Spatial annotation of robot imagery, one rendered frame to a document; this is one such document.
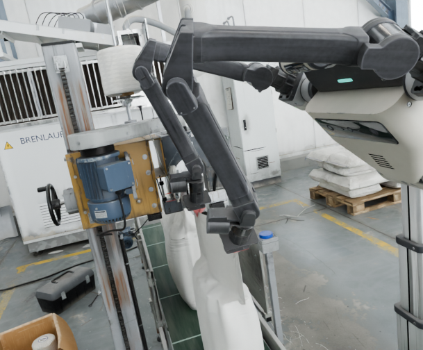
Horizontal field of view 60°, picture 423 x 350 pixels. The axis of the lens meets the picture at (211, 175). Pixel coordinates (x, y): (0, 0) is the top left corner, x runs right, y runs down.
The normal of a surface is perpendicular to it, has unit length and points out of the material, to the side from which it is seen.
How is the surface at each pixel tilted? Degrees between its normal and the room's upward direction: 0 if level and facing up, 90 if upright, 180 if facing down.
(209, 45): 117
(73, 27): 88
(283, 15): 90
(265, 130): 90
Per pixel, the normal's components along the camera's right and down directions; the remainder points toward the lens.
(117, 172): 0.65, 0.07
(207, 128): 0.08, 0.64
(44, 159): 0.26, 0.18
